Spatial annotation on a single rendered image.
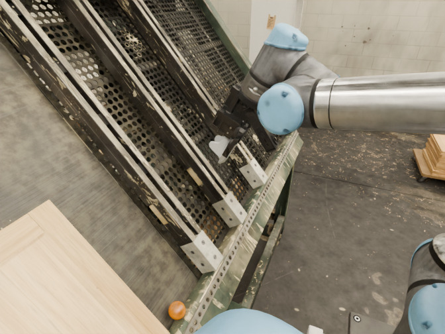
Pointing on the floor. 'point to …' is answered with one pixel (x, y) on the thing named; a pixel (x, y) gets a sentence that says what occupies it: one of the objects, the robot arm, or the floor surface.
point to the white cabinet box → (259, 10)
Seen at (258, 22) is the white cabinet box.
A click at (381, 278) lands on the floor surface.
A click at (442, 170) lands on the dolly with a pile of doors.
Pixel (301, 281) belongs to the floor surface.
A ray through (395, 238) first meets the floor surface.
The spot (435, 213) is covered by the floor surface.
